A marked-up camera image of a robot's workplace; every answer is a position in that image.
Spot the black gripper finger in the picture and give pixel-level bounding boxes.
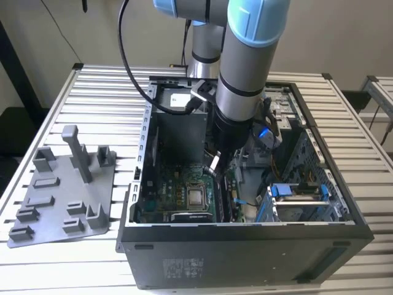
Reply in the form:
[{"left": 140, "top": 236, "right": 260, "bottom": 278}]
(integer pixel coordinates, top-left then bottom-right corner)
[
  {"left": 204, "top": 149, "right": 225, "bottom": 181},
  {"left": 223, "top": 150, "right": 236, "bottom": 179}
]

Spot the black RAM slot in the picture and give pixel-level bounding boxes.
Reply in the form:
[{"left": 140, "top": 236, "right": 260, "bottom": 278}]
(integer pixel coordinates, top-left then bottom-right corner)
[
  {"left": 215, "top": 180, "right": 221, "bottom": 222},
  {"left": 218, "top": 180, "right": 225, "bottom": 222}
]

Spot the metal socket cover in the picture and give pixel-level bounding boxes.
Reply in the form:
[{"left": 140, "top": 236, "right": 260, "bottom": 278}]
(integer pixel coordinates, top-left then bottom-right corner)
[{"left": 183, "top": 183, "right": 211, "bottom": 213}]

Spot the silver CPU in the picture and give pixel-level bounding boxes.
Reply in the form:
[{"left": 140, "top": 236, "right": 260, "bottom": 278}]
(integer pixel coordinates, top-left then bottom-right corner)
[{"left": 187, "top": 189, "right": 205, "bottom": 207}]

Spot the green motherboard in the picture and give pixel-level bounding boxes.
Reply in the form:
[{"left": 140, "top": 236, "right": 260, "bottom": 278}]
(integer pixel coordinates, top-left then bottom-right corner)
[{"left": 134, "top": 162, "right": 246, "bottom": 226}]

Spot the grey power supply unit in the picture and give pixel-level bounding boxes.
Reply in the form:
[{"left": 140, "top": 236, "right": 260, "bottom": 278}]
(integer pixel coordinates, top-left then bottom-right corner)
[{"left": 152, "top": 87, "right": 211, "bottom": 163}]

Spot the hard disk in blue carrier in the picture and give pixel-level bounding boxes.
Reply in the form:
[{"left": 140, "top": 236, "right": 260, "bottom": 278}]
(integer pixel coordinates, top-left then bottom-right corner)
[{"left": 267, "top": 183, "right": 333, "bottom": 224}]

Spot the grey metal disk bay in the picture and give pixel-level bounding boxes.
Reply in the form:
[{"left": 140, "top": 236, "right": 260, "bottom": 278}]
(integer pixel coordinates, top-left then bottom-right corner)
[{"left": 263, "top": 85, "right": 303, "bottom": 133}]

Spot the black PC case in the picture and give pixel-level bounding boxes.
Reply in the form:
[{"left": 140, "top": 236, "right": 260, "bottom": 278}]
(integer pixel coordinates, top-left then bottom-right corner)
[{"left": 115, "top": 75, "right": 376, "bottom": 293}]

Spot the black box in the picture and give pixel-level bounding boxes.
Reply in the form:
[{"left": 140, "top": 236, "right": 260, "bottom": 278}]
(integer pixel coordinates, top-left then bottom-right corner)
[{"left": 341, "top": 90, "right": 373, "bottom": 115}]

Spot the grey plastic parts rack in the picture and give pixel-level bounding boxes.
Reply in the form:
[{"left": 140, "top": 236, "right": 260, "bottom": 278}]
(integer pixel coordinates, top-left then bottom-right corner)
[{"left": 6, "top": 124, "right": 119, "bottom": 249}]

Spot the metal slat side table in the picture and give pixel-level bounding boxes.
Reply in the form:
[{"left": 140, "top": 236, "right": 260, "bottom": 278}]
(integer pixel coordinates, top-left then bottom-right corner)
[{"left": 357, "top": 74, "right": 393, "bottom": 124}]

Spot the black wire blue plug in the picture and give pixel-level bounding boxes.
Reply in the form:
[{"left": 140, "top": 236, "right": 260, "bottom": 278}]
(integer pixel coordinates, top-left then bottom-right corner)
[{"left": 234, "top": 198, "right": 262, "bottom": 210}]

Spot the grey wrist camera blue light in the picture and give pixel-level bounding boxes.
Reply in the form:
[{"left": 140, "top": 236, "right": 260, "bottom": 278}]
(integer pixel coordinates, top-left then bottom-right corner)
[{"left": 251, "top": 124, "right": 282, "bottom": 150}]

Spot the black camera cable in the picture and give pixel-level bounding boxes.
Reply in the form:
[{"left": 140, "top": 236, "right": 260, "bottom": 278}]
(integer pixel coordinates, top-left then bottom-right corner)
[{"left": 118, "top": 0, "right": 202, "bottom": 117}]

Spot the thin black wall cable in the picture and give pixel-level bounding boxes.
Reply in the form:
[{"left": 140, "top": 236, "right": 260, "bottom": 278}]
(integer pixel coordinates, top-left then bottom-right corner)
[{"left": 45, "top": 0, "right": 84, "bottom": 66}]

